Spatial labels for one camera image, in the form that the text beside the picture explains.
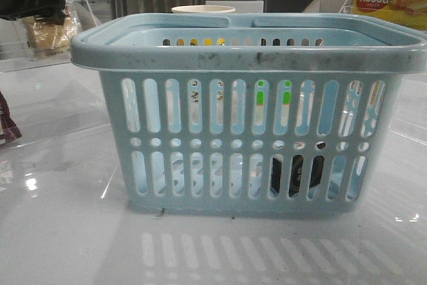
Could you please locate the packaged bread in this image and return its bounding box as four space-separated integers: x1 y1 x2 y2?
23 0 81 59

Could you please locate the light blue plastic basket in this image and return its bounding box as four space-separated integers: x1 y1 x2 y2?
71 13 426 214

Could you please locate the clear acrylic display shelf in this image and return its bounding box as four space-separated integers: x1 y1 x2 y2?
1 20 109 149

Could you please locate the red almond cookie packet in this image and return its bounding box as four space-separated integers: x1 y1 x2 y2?
0 93 22 145

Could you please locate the yellow popcorn paper cup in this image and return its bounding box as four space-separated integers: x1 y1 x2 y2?
171 5 237 49

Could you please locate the grey armchair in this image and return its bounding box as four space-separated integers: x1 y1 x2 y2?
303 0 350 13

